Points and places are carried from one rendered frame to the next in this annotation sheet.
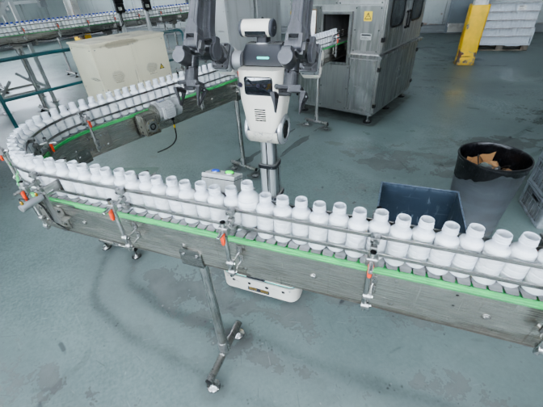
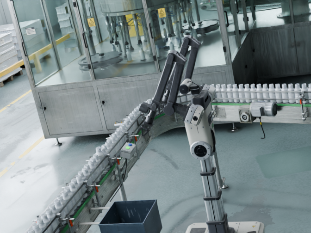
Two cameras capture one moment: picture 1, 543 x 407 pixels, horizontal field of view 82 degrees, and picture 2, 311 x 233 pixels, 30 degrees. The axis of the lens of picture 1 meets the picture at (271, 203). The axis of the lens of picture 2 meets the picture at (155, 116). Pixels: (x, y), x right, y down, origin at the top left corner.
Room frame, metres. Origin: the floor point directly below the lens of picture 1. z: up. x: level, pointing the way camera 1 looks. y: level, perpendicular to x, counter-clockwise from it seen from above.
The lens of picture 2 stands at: (1.15, -4.06, 2.70)
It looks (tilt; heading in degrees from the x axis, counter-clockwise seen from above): 18 degrees down; 88
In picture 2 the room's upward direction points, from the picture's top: 12 degrees counter-clockwise
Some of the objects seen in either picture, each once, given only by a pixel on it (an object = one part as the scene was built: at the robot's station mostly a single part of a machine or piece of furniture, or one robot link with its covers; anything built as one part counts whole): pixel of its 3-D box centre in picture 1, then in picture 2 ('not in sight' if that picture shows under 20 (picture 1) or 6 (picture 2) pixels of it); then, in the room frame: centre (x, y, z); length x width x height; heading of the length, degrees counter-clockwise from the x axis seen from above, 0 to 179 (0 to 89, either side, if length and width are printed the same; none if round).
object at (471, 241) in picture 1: (467, 250); (67, 202); (0.60, -0.53, 1.08); 0.06 x 0.06 x 0.17
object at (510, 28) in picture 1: (500, 24); not in sight; (8.74, -5.99, 0.50); 1.24 x 1.03 x 1.00; 71
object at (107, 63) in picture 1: (129, 81); not in sight; (4.89, 1.98, 0.59); 1.10 x 0.62 x 1.18; 140
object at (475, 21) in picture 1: (471, 35); not in sight; (7.23, -4.40, 0.55); 0.40 x 0.40 x 1.10; 68
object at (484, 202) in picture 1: (479, 193); not in sight; (1.91, -1.57, 0.32); 0.45 x 0.45 x 0.64
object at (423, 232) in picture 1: (420, 241); (74, 194); (0.64, -0.42, 1.08); 0.06 x 0.06 x 0.17
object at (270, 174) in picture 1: (271, 190); (212, 193); (1.62, -0.01, 0.65); 0.11 x 0.11 x 0.40; 67
